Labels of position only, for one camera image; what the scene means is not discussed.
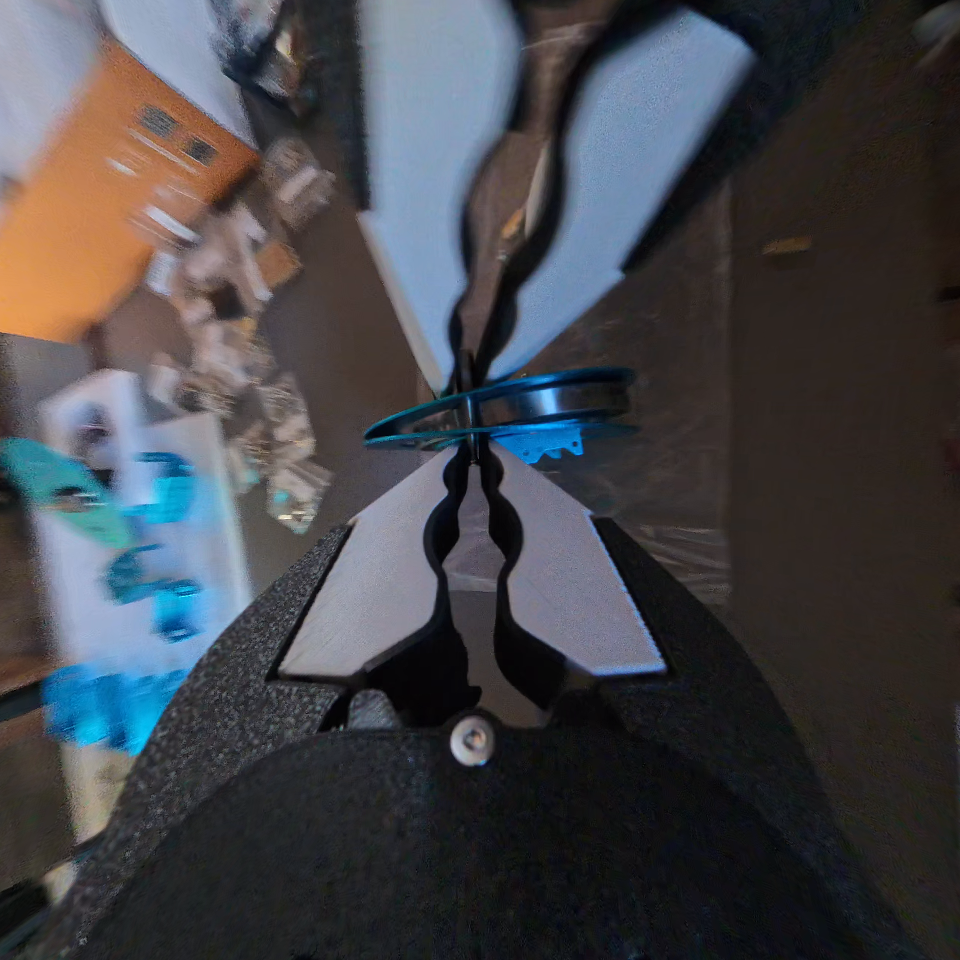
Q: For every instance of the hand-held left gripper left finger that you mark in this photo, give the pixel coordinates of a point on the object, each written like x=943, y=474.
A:
x=367, y=592

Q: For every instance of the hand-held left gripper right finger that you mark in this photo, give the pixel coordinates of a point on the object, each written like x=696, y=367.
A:
x=577, y=592

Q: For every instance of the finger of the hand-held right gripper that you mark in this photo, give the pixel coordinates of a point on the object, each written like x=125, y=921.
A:
x=630, y=150
x=420, y=187

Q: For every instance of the blue disc bearing assembly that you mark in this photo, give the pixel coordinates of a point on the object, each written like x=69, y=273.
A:
x=570, y=394

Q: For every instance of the clear plastic bag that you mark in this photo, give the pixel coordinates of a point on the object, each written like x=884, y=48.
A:
x=675, y=450

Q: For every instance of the white foam board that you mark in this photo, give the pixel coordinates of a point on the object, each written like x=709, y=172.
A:
x=214, y=480

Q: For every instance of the dark foil parts bag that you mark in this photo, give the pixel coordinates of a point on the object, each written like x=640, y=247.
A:
x=262, y=52

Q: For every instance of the pile of small screw bags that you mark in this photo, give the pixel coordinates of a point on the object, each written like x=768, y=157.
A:
x=225, y=337

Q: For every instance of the orange cardboard box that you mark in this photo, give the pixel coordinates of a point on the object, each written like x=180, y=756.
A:
x=90, y=225

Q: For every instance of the white foam block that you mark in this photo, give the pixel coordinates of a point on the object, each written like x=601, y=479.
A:
x=67, y=397

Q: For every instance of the blue metal bracket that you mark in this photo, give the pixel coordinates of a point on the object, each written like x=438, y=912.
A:
x=142, y=712
x=178, y=611
x=67, y=709
x=169, y=487

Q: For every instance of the blue flanged bracket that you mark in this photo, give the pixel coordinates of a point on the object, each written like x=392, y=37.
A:
x=131, y=577

